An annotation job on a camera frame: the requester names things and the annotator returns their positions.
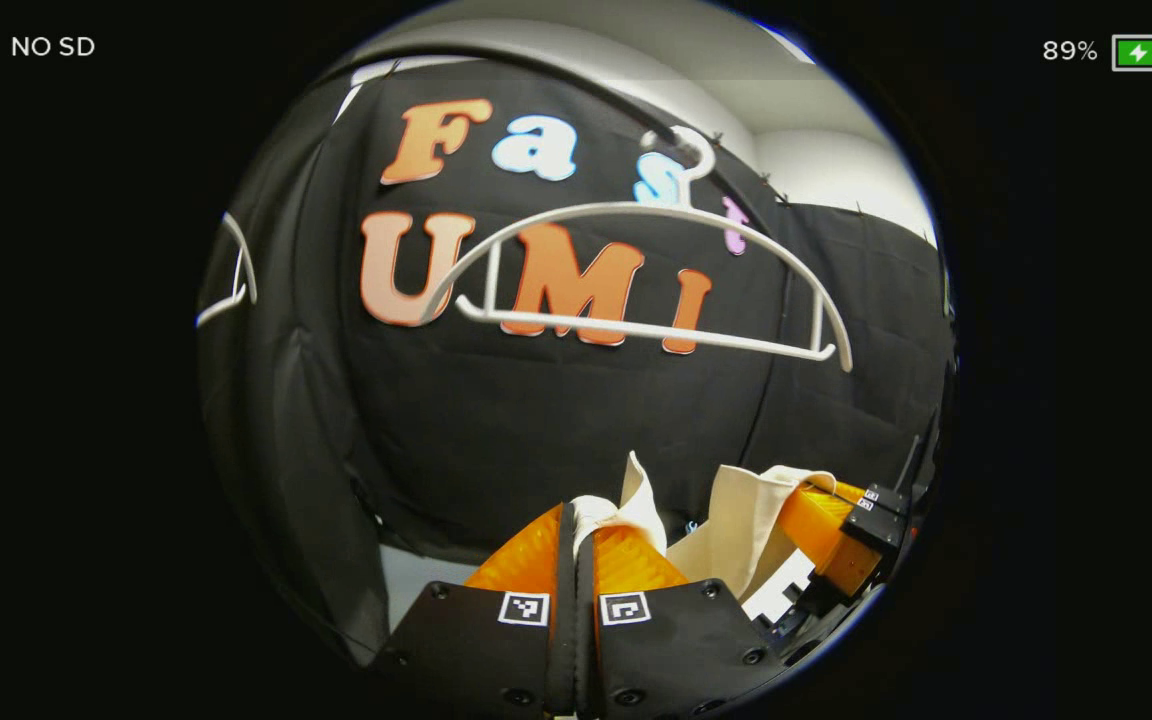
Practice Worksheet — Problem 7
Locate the white floor sheet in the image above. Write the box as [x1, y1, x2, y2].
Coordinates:
[741, 548, 819, 623]

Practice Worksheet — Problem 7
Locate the white plastic hanger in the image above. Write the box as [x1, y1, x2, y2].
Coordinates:
[196, 212, 259, 329]

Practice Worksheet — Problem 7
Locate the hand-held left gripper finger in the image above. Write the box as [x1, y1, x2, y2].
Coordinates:
[576, 525, 799, 720]
[368, 502, 577, 720]

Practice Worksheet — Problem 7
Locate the cream shirt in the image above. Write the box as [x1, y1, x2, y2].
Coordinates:
[569, 450, 839, 606]

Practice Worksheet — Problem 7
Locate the black clothes rail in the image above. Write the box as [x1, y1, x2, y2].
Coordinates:
[331, 45, 787, 211]

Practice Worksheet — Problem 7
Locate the white hanger with taped hook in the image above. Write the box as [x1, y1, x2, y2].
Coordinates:
[419, 127, 854, 374]

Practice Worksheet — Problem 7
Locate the black backdrop cloth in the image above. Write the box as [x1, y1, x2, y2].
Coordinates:
[196, 55, 957, 666]

